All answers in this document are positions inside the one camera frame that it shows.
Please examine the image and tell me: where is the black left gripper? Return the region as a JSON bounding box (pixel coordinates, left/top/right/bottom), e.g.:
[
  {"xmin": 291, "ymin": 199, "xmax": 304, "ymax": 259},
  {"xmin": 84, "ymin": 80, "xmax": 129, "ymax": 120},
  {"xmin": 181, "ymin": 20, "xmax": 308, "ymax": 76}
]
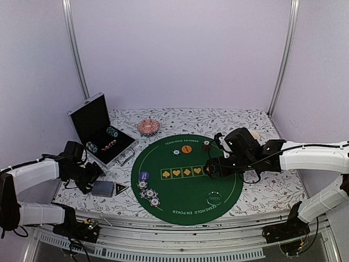
[{"xmin": 66, "ymin": 162, "xmax": 106, "ymax": 195}]

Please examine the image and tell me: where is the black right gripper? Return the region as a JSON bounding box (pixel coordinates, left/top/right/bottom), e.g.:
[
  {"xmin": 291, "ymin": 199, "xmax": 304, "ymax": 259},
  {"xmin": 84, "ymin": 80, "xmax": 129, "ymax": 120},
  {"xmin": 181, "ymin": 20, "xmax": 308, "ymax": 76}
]
[{"xmin": 204, "ymin": 154, "xmax": 255, "ymax": 179}]

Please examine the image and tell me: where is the blue playing card deck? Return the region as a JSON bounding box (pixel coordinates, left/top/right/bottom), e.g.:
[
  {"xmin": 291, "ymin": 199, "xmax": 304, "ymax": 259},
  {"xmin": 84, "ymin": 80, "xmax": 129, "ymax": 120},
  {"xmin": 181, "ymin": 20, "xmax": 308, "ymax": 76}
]
[{"xmin": 91, "ymin": 181, "xmax": 114, "ymax": 198}]

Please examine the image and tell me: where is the red black 100 chip stack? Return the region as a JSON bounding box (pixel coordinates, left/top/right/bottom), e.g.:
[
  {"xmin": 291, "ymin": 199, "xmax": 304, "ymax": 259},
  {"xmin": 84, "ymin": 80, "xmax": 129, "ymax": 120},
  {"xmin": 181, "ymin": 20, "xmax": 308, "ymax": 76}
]
[{"xmin": 202, "ymin": 140, "xmax": 212, "ymax": 152}]

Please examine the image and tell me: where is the aluminium poker chip case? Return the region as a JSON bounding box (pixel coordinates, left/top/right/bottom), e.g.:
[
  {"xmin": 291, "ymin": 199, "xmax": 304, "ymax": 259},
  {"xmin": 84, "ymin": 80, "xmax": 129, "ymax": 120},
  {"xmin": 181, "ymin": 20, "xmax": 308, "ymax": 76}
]
[{"xmin": 67, "ymin": 92, "xmax": 138, "ymax": 169}]

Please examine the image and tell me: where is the red black chip row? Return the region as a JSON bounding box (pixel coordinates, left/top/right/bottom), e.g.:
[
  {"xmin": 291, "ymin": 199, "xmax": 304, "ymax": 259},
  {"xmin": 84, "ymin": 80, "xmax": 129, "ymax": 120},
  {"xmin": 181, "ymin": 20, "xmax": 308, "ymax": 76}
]
[{"xmin": 101, "ymin": 140, "xmax": 117, "ymax": 151}]

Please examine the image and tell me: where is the clear acrylic dealer button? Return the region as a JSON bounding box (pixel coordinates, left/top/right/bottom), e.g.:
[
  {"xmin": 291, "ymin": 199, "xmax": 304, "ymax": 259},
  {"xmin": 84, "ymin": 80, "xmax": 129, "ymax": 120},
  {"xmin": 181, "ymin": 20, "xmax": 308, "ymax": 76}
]
[{"xmin": 206, "ymin": 191, "xmax": 222, "ymax": 206}]

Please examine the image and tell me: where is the orange big blind button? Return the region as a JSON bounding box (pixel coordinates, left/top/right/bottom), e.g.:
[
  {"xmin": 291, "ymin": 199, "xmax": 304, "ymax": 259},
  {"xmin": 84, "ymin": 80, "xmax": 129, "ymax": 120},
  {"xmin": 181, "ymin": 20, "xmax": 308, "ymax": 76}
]
[{"xmin": 181, "ymin": 145, "xmax": 192, "ymax": 154}]

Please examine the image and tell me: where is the white blue poker chip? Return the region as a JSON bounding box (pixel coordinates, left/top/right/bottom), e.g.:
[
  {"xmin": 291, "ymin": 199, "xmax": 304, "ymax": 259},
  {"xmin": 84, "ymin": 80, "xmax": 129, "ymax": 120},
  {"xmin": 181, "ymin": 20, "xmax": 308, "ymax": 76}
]
[
  {"xmin": 137, "ymin": 181, "xmax": 148, "ymax": 190},
  {"xmin": 149, "ymin": 198, "xmax": 161, "ymax": 207},
  {"xmin": 140, "ymin": 188, "xmax": 158, "ymax": 199}
]

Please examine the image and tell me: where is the purple small blind button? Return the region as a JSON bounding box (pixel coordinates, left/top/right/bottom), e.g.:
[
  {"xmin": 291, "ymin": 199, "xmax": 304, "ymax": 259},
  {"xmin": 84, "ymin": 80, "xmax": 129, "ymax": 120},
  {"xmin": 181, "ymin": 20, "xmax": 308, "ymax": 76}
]
[{"xmin": 139, "ymin": 171, "xmax": 150, "ymax": 181}]

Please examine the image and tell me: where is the blue 50 poker chip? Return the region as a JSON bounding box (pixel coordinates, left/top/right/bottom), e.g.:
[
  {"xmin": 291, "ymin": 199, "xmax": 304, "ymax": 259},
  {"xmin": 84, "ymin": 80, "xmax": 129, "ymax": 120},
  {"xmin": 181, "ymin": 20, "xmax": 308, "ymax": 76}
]
[{"xmin": 173, "ymin": 150, "xmax": 181, "ymax": 156}]

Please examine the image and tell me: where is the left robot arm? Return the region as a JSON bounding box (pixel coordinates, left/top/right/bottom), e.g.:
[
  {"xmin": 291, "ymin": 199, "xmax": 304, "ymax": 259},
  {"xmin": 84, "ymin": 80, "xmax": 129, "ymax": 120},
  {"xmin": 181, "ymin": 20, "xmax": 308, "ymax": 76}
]
[{"xmin": 1, "ymin": 141, "xmax": 104, "ymax": 237}]

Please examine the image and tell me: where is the right arm base controller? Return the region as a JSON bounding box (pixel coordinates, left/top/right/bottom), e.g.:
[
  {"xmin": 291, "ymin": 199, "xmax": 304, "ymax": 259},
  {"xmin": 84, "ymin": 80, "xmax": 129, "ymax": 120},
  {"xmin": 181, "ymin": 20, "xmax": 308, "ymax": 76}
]
[{"xmin": 262, "ymin": 222, "xmax": 310, "ymax": 257}]

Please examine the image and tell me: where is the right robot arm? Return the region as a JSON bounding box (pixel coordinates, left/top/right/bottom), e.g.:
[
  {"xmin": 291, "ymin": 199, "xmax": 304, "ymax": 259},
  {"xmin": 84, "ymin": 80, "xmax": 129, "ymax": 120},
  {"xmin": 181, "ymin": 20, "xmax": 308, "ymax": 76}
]
[{"xmin": 204, "ymin": 128, "xmax": 348, "ymax": 238}]

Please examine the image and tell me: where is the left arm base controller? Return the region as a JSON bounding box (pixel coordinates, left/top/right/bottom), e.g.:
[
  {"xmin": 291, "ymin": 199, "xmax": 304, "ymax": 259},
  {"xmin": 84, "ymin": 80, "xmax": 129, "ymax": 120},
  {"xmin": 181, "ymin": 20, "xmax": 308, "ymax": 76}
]
[{"xmin": 53, "ymin": 218, "xmax": 100, "ymax": 243}]

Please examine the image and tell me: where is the cream ceramic mug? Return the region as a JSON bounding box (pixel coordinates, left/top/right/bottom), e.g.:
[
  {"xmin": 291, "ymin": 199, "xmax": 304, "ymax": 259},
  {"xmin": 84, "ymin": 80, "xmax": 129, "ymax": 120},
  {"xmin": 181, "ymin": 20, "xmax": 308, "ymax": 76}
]
[{"xmin": 249, "ymin": 130, "xmax": 260, "ymax": 140}]

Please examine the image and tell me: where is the blue green chip stack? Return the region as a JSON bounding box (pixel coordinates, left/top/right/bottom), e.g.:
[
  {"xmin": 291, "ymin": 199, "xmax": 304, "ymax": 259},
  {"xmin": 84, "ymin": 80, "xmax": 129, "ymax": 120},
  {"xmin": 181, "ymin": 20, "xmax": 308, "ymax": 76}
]
[{"xmin": 85, "ymin": 141, "xmax": 98, "ymax": 154}]

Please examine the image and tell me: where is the black triangular card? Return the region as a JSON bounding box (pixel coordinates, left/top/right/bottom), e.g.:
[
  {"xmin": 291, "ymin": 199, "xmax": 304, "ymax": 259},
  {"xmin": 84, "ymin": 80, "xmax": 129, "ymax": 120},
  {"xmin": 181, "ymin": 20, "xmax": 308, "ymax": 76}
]
[{"xmin": 115, "ymin": 183, "xmax": 128, "ymax": 196}]

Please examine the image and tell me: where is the floral white tablecloth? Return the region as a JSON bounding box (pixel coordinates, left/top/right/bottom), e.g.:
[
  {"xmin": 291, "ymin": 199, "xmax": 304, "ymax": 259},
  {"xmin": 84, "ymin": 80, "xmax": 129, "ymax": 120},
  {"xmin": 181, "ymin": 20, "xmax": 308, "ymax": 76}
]
[{"xmin": 53, "ymin": 109, "xmax": 306, "ymax": 220}]

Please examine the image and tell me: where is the white blue chip stack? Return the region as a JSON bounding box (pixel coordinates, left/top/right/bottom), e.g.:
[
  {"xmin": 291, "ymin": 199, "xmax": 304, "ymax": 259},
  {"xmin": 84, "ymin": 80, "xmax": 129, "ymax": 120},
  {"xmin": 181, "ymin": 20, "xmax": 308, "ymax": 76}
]
[{"xmin": 106, "ymin": 127, "xmax": 118, "ymax": 138}]

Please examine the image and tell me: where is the round green poker mat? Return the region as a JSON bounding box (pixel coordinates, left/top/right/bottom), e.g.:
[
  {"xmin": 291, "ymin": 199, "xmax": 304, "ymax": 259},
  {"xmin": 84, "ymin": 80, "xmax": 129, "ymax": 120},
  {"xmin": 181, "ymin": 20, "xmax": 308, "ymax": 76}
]
[{"xmin": 131, "ymin": 134, "xmax": 243, "ymax": 225}]

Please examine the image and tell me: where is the red patterned bowl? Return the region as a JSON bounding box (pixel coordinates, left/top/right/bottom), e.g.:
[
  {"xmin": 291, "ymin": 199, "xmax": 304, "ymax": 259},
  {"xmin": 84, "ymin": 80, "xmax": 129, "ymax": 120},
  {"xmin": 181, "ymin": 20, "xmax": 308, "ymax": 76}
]
[{"xmin": 137, "ymin": 119, "xmax": 160, "ymax": 136}]

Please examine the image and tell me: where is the aluminium table front rail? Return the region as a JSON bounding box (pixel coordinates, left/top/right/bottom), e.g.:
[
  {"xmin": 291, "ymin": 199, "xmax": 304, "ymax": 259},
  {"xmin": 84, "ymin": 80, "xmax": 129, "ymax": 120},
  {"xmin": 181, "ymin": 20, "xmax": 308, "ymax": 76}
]
[{"xmin": 23, "ymin": 211, "xmax": 344, "ymax": 261}]

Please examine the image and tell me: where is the right aluminium frame post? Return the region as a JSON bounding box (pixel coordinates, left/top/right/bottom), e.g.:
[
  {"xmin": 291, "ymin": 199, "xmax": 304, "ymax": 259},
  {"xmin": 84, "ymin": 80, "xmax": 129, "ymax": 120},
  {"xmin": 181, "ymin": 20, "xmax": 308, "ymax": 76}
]
[{"xmin": 268, "ymin": 0, "xmax": 300, "ymax": 118}]

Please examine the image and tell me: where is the aluminium frame post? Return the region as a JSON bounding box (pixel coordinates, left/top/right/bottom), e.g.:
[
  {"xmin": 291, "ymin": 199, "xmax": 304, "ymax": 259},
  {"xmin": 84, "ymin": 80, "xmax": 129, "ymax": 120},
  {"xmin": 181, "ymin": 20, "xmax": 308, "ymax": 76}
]
[
  {"xmin": 268, "ymin": 0, "xmax": 300, "ymax": 118},
  {"xmin": 62, "ymin": 0, "xmax": 90, "ymax": 100}
]

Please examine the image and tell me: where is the left aluminium frame post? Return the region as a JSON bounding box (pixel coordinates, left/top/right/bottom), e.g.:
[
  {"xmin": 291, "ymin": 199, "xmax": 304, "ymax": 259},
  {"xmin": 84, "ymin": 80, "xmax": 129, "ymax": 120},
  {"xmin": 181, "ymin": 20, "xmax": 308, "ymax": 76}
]
[{"xmin": 62, "ymin": 0, "xmax": 90, "ymax": 100}]

